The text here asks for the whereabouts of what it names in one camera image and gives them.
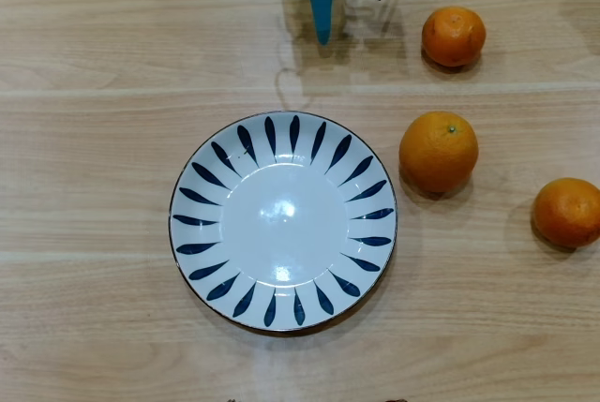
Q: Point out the small orange with wrinkled top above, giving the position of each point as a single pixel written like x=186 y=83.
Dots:
x=453 y=36

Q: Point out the large orange with green stem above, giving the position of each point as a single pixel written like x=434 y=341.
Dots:
x=438 y=153

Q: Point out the small reddish smooth orange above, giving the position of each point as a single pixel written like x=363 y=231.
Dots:
x=569 y=212

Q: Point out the white plate with blue petals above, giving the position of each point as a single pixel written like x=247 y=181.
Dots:
x=281 y=228

